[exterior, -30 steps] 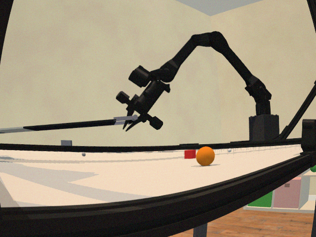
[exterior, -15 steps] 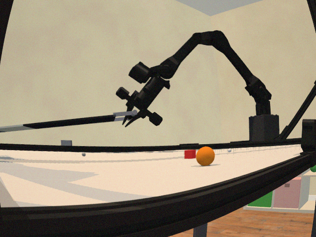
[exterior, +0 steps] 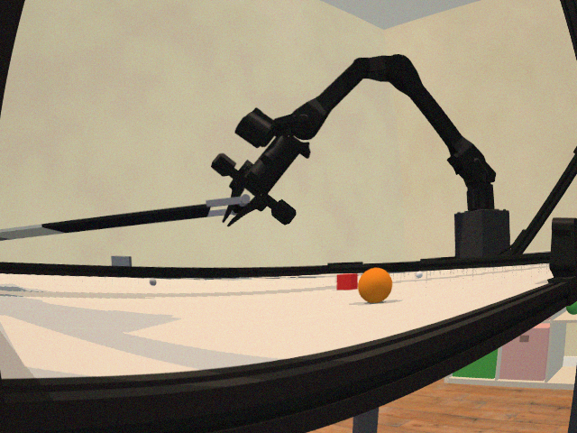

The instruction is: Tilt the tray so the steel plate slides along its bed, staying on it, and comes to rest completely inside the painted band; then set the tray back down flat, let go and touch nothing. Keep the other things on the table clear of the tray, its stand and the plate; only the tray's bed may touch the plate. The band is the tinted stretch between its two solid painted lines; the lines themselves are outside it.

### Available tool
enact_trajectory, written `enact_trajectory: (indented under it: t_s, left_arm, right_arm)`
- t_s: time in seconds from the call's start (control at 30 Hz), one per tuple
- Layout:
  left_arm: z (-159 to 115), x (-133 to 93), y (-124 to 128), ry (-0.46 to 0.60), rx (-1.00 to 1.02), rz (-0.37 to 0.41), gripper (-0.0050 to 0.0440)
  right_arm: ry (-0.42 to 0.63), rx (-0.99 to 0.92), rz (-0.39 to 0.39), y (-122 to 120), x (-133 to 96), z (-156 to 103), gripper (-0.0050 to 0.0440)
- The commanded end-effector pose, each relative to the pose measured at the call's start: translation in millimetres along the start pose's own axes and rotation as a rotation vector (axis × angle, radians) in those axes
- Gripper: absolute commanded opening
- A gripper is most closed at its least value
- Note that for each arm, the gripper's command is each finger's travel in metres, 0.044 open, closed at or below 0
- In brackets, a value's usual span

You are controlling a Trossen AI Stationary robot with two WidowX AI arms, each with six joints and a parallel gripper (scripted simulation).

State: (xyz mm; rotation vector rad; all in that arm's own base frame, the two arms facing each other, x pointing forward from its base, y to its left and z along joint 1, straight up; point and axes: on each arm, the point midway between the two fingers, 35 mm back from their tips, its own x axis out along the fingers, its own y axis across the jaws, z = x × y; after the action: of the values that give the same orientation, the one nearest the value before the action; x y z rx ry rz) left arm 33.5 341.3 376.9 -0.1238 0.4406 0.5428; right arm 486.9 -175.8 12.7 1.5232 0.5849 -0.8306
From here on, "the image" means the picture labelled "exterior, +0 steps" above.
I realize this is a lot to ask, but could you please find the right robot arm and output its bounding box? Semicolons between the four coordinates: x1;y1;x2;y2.
235;54;496;212

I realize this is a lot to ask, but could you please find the orange ball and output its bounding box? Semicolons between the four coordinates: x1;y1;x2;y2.
358;268;392;303

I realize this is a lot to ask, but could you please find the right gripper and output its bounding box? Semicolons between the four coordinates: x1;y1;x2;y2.
211;152;296;226

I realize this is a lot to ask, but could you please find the red cube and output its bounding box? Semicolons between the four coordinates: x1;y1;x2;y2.
337;273;358;290

